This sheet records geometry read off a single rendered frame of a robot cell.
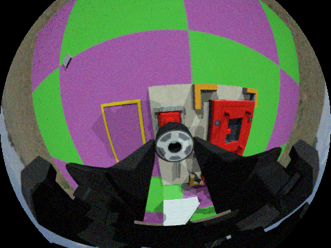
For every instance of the yellow rectangular outline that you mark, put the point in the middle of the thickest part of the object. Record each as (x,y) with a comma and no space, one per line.
(138,101)

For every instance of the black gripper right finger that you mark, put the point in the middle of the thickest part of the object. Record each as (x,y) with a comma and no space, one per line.
(226,173)

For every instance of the black and grey wheel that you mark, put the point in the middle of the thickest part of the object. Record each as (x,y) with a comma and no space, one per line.
(174,142)

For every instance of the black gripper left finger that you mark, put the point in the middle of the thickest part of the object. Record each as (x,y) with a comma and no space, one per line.
(128,181)

